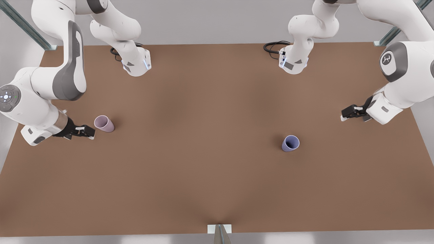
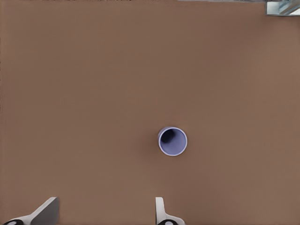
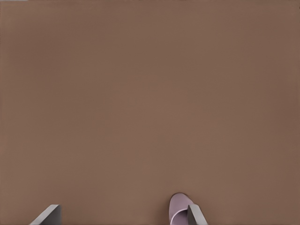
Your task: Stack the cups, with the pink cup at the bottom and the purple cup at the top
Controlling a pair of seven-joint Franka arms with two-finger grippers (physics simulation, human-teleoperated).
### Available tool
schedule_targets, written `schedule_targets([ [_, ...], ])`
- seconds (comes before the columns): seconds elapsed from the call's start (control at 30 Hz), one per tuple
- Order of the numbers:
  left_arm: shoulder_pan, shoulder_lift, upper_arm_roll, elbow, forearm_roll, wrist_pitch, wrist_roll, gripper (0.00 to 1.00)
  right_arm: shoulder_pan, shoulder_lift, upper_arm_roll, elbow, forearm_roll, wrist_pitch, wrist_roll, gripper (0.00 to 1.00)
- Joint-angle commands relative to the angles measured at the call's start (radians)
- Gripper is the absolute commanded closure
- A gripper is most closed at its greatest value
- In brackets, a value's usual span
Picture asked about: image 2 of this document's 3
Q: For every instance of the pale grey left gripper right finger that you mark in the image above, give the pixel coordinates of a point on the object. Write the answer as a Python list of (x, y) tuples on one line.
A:
[(160, 211)]

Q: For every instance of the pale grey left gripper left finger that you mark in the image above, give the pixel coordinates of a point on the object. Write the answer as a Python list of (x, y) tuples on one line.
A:
[(45, 212)]

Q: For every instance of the purple cup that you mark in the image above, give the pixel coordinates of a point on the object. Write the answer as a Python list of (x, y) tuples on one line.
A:
[(173, 141)]

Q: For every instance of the silver frame post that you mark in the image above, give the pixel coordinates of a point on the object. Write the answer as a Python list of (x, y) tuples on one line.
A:
[(282, 7)]

